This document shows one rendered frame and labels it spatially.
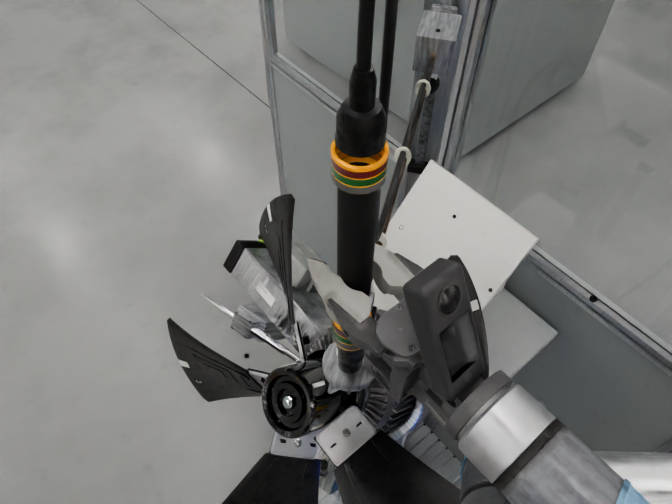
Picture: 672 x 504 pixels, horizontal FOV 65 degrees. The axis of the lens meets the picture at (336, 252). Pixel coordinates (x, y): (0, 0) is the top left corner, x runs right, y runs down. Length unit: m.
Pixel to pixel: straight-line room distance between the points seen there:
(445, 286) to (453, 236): 0.64
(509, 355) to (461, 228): 0.49
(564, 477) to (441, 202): 0.69
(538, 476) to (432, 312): 0.14
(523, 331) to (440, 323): 1.07
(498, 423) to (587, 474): 0.07
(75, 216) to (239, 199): 0.85
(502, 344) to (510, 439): 1.00
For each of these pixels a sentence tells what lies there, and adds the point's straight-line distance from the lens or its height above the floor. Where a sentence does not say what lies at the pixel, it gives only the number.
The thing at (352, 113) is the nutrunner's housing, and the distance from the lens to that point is 0.37.
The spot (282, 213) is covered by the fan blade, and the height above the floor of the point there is 1.39.
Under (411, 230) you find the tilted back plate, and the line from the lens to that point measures 1.08.
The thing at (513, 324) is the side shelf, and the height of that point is 0.86.
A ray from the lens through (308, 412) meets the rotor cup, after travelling 0.90.
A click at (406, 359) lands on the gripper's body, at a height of 1.66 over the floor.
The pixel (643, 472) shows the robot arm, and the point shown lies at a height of 1.56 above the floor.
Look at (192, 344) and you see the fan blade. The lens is 1.11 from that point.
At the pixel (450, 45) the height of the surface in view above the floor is 1.57.
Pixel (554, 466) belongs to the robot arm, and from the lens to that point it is 0.45.
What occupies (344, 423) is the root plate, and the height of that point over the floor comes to 1.19.
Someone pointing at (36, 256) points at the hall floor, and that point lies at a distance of 2.99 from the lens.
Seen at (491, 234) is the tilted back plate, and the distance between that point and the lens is 1.01.
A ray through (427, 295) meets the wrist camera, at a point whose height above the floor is 1.75.
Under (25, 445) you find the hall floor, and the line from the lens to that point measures 2.49.
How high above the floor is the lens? 2.08
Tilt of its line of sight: 52 degrees down
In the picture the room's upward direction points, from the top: straight up
